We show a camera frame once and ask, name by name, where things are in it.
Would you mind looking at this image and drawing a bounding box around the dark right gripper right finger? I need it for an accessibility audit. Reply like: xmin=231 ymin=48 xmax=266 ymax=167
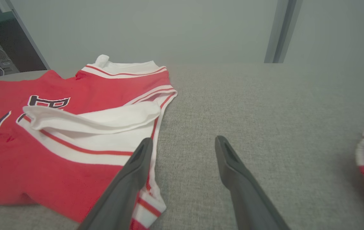
xmin=214 ymin=135 xmax=291 ymax=230

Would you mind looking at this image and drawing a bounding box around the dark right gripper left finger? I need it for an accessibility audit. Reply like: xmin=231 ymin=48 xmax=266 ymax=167
xmin=78 ymin=137 xmax=154 ymax=230

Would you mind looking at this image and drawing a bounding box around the red white striped jersey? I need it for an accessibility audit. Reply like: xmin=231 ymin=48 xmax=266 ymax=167
xmin=0 ymin=54 xmax=178 ymax=230

